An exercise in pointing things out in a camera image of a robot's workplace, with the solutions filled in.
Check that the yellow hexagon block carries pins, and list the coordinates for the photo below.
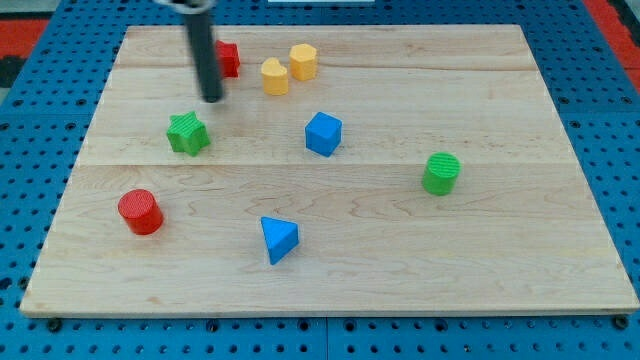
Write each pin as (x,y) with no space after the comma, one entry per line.
(303,61)

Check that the blue cube block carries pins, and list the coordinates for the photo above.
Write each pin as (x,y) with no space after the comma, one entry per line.
(323,134)

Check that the green star block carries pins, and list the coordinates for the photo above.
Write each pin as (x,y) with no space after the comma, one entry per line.
(187,134)

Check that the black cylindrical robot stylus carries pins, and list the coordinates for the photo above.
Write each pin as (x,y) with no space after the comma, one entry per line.
(198,24)

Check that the red cylinder block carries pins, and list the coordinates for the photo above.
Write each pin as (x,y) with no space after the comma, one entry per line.
(140,211)

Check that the light wooden board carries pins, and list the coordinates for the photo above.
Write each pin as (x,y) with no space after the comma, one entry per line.
(519,235)

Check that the yellow heart block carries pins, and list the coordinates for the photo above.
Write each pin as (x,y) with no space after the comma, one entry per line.
(274,77)

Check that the blue triangle block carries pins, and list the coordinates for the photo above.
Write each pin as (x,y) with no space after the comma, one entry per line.
(280,236)

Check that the red star block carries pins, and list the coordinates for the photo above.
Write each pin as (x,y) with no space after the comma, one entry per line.
(229,59)

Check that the green cylinder block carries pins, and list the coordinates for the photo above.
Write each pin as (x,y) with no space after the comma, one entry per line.
(440,174)

